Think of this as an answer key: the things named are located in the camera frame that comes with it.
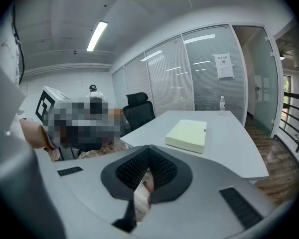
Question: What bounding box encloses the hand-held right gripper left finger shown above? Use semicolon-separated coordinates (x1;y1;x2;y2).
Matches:
34;144;150;239

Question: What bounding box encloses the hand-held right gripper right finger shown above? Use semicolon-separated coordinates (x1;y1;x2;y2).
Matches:
136;144;277;239

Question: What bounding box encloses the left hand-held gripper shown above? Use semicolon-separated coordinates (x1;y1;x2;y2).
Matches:
35;85;79;161

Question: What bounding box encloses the pale yellow paper sheet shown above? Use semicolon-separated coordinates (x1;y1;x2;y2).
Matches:
164;119;207;154

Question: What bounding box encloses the person's left forearm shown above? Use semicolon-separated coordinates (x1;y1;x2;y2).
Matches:
19;118;56;149

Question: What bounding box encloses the person's right hand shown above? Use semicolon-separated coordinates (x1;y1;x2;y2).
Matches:
146;178;155;206

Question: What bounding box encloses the person's white shirt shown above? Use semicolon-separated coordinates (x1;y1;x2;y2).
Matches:
0;6;27;144

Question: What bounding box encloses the long ceiling light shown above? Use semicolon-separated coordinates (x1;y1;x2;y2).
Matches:
86;20;108;52

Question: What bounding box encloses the black mesh office chair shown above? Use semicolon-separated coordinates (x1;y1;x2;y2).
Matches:
122;92;156;134

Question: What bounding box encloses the clear plastic water bottle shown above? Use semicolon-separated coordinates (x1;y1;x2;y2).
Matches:
218;96;226;117

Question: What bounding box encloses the glass door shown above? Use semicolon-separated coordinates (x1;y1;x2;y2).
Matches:
248;26;280;137

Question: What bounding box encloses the white paper notice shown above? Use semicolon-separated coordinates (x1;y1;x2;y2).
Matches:
213;53;235;80

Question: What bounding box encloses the black metal railing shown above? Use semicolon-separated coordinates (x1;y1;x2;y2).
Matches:
278;90;299;154

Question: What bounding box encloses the black headset cable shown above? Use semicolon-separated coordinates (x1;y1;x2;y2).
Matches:
11;3;25;86

